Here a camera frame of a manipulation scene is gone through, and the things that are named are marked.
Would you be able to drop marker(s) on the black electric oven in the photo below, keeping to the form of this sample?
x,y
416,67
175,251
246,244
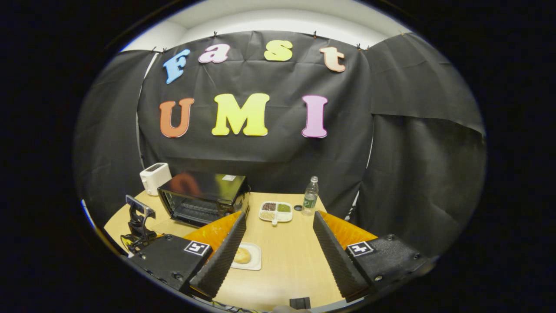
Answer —
x,y
208,187

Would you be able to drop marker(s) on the white divided grain tray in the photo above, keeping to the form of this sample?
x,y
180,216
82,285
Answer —
x,y
276,211

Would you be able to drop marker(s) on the row of cloth clips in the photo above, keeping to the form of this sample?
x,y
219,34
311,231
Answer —
x,y
214,34

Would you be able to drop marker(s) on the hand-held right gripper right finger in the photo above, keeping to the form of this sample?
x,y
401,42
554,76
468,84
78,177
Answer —
x,y
336,261

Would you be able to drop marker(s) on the white toaster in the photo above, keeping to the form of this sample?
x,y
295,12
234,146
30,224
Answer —
x,y
154,179

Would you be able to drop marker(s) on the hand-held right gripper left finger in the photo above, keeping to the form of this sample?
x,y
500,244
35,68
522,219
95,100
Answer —
x,y
221,261

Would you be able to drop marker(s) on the black backdrop cloth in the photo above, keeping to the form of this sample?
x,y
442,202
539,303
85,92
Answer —
x,y
269,152

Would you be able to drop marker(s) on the clear plastic water bottle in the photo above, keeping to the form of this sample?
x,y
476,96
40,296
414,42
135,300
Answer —
x,y
310,200

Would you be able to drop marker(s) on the golden bread bun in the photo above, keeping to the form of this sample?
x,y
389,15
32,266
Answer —
x,y
242,255

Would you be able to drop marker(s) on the white rectangular plate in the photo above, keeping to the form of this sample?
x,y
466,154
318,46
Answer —
x,y
255,261

